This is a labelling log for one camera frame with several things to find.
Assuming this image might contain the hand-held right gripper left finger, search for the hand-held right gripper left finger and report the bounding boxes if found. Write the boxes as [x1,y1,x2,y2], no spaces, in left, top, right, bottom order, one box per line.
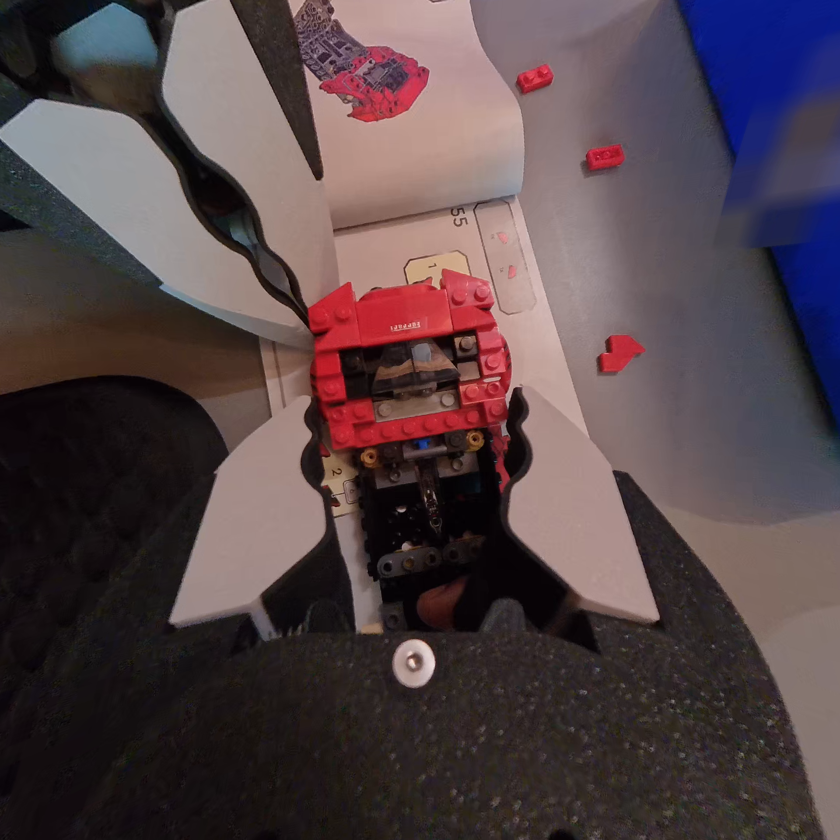
[168,394,357,641]

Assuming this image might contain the angled red lego piece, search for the angled red lego piece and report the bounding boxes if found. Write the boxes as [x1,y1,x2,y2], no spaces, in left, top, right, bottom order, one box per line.
[597,335,647,376]

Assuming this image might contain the white instruction booklet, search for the white instruction booklet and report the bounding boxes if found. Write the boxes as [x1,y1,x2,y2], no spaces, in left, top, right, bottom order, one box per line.
[259,0,592,634]

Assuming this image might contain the blue plastic bin with divider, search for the blue plastic bin with divider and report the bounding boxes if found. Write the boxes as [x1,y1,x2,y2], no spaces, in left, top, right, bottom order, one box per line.
[676,0,840,408]

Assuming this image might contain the black honeycomb seat cushion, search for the black honeycomb seat cushion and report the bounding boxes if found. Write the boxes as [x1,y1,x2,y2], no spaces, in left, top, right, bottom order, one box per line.
[0,376,232,840]

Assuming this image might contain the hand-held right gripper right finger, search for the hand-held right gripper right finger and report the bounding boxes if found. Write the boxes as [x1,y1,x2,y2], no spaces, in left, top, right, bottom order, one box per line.
[484,386,660,634]

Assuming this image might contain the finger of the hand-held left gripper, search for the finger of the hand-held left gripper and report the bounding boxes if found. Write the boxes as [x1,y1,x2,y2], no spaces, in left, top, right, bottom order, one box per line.
[0,97,314,347]
[159,0,340,317]

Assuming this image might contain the red lego car body section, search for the red lego car body section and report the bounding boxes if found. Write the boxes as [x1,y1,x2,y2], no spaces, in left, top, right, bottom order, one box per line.
[308,268,515,452]

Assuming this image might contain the person's right hand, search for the person's right hand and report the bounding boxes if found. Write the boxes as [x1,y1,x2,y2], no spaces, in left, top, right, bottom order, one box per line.
[416,576,475,631]

